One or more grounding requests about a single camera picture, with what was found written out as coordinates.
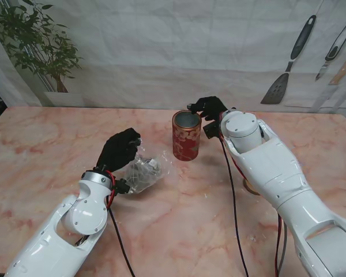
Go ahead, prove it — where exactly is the red black arm cable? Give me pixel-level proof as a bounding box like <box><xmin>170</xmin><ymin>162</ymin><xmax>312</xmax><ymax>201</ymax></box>
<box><xmin>105</xmin><ymin>173</ymin><xmax>136</xmax><ymax>277</ymax></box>
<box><xmin>219</xmin><ymin>115</ymin><xmax>286</xmax><ymax>277</ymax></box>

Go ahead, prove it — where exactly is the green leafy plant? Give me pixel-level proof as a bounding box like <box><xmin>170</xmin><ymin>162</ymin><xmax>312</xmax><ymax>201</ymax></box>
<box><xmin>0</xmin><ymin>0</ymin><xmax>83</xmax><ymax>93</ymax></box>

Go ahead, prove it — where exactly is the red floral tea canister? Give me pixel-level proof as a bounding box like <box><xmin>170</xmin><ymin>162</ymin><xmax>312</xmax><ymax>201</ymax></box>
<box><xmin>172</xmin><ymin>109</ymin><xmax>202</xmax><ymax>161</ymax></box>

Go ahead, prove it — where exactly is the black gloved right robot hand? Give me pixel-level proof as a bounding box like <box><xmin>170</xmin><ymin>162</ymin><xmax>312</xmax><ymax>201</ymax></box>
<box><xmin>187</xmin><ymin>96</ymin><xmax>229</xmax><ymax>122</ymax></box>

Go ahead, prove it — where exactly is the red black right arm cable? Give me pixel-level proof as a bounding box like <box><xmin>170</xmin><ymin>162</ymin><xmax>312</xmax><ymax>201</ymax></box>
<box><xmin>219</xmin><ymin>115</ymin><xmax>286</xmax><ymax>277</ymax></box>

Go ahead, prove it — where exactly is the black handled peeler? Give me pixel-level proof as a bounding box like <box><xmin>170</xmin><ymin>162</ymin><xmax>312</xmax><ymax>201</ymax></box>
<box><xmin>315</xmin><ymin>13</ymin><xmax>346</xmax><ymax>81</ymax></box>

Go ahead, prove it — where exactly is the brown round canister lid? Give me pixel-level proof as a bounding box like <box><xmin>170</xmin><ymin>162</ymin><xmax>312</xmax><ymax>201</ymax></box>
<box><xmin>242</xmin><ymin>177</ymin><xmax>262</xmax><ymax>196</ymax></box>

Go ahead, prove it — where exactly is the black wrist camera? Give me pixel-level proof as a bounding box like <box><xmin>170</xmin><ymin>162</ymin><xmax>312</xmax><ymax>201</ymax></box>
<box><xmin>115</xmin><ymin>178</ymin><xmax>131</xmax><ymax>194</ymax></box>
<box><xmin>202</xmin><ymin>121</ymin><xmax>221</xmax><ymax>141</ymax></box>

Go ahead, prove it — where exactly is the clear plastic tea bag pouch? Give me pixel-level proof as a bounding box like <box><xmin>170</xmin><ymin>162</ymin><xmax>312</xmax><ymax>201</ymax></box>
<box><xmin>123</xmin><ymin>144</ymin><xmax>171</xmax><ymax>194</ymax></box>

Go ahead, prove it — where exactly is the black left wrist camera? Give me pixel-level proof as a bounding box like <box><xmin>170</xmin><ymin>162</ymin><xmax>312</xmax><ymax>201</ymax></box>
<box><xmin>115</xmin><ymin>178</ymin><xmax>131</xmax><ymax>194</ymax></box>

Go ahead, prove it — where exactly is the white wrinkled backdrop cloth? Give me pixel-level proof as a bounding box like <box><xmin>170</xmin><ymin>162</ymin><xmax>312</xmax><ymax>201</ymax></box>
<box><xmin>0</xmin><ymin>0</ymin><xmax>346</xmax><ymax>115</ymax></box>

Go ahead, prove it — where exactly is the wooden handled knife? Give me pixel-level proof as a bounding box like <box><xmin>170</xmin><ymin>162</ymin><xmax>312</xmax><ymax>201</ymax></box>
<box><xmin>328</xmin><ymin>50</ymin><xmax>346</xmax><ymax>86</ymax></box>

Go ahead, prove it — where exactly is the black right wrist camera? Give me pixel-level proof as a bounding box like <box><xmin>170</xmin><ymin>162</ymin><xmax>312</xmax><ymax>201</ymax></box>
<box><xmin>202</xmin><ymin>121</ymin><xmax>221</xmax><ymax>141</ymax></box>

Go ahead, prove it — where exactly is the black slotted spatula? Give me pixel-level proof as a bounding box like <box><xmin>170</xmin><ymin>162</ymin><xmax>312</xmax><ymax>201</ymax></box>
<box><xmin>261</xmin><ymin>14</ymin><xmax>317</xmax><ymax>105</ymax></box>

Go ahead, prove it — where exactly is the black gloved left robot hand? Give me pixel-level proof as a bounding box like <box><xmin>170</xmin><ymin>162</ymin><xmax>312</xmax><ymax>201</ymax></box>
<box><xmin>96</xmin><ymin>128</ymin><xmax>141</xmax><ymax>173</ymax></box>

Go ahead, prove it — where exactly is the red black left arm cable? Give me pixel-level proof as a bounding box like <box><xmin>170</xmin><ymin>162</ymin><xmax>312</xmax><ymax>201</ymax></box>
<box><xmin>105</xmin><ymin>173</ymin><xmax>136</xmax><ymax>277</ymax></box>

